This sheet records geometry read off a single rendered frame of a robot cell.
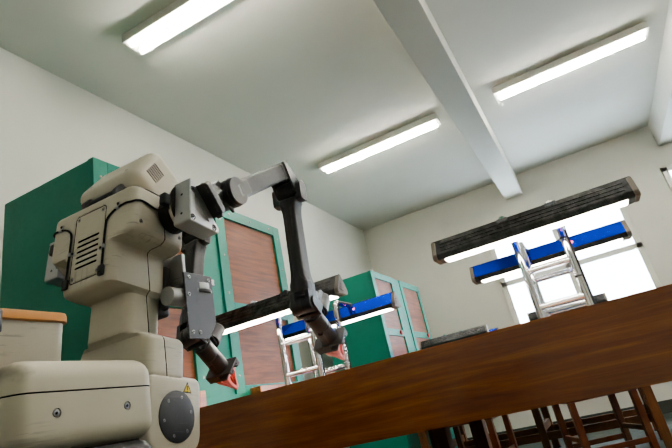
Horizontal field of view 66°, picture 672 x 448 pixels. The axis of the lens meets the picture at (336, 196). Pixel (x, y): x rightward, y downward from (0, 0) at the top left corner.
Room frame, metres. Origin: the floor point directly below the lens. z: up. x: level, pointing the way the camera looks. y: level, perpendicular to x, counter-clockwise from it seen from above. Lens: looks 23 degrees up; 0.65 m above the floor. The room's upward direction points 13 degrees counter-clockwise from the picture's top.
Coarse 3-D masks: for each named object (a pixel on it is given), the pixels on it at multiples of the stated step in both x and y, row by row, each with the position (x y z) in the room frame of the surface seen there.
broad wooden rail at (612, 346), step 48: (480, 336) 1.31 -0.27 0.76; (528, 336) 1.27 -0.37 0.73; (576, 336) 1.23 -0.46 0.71; (624, 336) 1.20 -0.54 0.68; (336, 384) 1.47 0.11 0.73; (384, 384) 1.42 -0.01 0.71; (432, 384) 1.37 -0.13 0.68; (480, 384) 1.33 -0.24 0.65; (528, 384) 1.29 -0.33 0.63; (576, 384) 1.25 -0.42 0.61; (624, 384) 1.21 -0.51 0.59; (240, 432) 1.59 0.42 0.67; (288, 432) 1.53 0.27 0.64; (336, 432) 1.48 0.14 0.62; (384, 432) 1.43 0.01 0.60
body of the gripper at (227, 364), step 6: (216, 360) 1.66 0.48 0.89; (222, 360) 1.67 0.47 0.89; (228, 360) 1.71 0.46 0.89; (234, 360) 1.70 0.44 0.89; (210, 366) 1.66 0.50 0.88; (216, 366) 1.67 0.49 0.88; (222, 366) 1.68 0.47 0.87; (228, 366) 1.69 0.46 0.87; (210, 372) 1.72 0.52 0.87; (216, 372) 1.68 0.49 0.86; (222, 372) 1.68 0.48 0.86; (228, 372) 1.67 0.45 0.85; (210, 378) 1.70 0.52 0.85
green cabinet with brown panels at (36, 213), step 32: (96, 160) 1.77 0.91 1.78; (32, 192) 1.89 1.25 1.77; (64, 192) 1.82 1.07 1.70; (32, 224) 1.89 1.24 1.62; (224, 224) 2.52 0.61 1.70; (256, 224) 2.79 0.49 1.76; (32, 256) 1.89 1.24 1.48; (224, 256) 2.47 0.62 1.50; (256, 256) 2.76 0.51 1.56; (32, 288) 1.89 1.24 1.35; (224, 288) 2.44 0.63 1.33; (256, 288) 2.72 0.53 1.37; (160, 320) 2.05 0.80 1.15; (288, 320) 2.95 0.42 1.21; (64, 352) 1.82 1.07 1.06; (192, 352) 2.21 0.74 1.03; (224, 352) 2.40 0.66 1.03; (256, 352) 2.64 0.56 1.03; (288, 352) 2.92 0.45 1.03; (256, 384) 2.61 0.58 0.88
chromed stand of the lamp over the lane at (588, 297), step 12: (552, 204) 1.50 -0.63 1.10; (564, 228) 1.66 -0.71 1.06; (564, 240) 1.66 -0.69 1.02; (516, 252) 1.72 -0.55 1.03; (540, 264) 1.70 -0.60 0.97; (552, 264) 1.68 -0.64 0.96; (576, 264) 1.66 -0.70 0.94; (528, 276) 1.71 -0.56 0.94; (576, 276) 1.66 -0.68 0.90; (528, 288) 1.72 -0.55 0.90; (588, 288) 1.66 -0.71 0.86; (552, 300) 1.70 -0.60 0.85; (564, 300) 1.68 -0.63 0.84; (576, 300) 1.68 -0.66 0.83; (588, 300) 1.66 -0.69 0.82; (540, 312) 1.71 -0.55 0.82
